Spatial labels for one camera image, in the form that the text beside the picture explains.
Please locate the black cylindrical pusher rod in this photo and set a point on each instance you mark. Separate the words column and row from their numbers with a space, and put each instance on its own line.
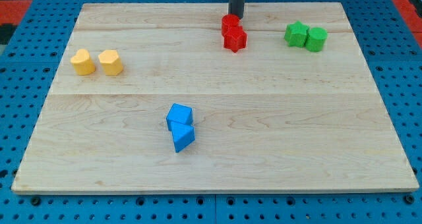
column 236, row 7

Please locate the blue triangle block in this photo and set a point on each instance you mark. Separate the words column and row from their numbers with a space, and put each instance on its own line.
column 182, row 135

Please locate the blue cube block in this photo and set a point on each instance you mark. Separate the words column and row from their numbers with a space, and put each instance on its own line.
column 179, row 114

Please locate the green star block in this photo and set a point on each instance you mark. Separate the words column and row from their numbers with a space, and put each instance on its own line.
column 296, row 34

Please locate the yellow hexagon block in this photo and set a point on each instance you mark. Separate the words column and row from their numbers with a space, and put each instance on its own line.
column 110, row 62

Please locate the yellow heart block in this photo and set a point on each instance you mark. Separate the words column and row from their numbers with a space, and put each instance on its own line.
column 82, row 62

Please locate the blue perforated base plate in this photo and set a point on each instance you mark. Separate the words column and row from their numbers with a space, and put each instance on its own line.
column 33, row 37

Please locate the green cylinder block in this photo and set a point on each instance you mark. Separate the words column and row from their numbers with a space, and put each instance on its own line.
column 316, row 39

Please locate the red cylinder block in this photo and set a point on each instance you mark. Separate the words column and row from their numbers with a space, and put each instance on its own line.
column 229, row 21

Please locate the red star block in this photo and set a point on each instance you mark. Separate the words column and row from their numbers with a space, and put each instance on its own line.
column 235, row 39

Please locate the wooden board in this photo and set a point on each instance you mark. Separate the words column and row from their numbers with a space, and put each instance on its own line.
column 268, row 119

